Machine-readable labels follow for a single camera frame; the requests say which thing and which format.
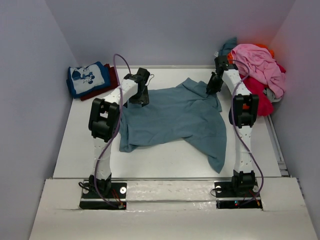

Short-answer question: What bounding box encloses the grey-blue t shirt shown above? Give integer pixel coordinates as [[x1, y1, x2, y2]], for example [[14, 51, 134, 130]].
[[119, 78, 227, 173]]

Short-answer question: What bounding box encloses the pink t shirt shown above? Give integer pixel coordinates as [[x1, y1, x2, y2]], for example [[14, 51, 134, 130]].
[[230, 44, 286, 99]]

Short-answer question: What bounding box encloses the grey white t shirt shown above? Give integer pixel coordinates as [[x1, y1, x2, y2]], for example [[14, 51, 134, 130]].
[[263, 88, 282, 103]]

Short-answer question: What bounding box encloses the magenta t shirt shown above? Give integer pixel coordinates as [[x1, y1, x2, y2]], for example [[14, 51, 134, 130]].
[[240, 63, 286, 116]]

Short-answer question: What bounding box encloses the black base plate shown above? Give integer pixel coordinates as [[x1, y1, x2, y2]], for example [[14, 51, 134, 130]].
[[210, 181, 263, 210], [78, 180, 128, 211]]

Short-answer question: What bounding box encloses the teal t shirt in pile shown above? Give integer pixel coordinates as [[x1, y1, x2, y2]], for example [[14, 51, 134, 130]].
[[218, 37, 238, 56]]

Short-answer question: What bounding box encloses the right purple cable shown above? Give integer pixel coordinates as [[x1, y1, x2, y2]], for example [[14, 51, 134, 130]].
[[228, 59, 264, 207]]

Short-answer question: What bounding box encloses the folded dark red t shirt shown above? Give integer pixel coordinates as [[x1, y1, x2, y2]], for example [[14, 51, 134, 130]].
[[79, 63, 120, 102]]

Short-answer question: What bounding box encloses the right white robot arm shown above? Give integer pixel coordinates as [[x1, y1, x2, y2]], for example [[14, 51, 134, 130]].
[[206, 55, 259, 198]]

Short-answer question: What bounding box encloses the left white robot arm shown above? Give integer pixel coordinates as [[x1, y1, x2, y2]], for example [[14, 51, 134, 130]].
[[88, 67, 151, 198]]

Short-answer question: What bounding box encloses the folded blue mickey t shirt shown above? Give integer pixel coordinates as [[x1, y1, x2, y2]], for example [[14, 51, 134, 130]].
[[66, 61, 111, 99]]

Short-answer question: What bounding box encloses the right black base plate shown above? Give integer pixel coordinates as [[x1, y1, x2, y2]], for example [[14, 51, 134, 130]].
[[210, 181, 263, 210]]

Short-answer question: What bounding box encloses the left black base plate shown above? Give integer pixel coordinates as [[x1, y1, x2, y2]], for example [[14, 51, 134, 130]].
[[78, 180, 128, 211]]

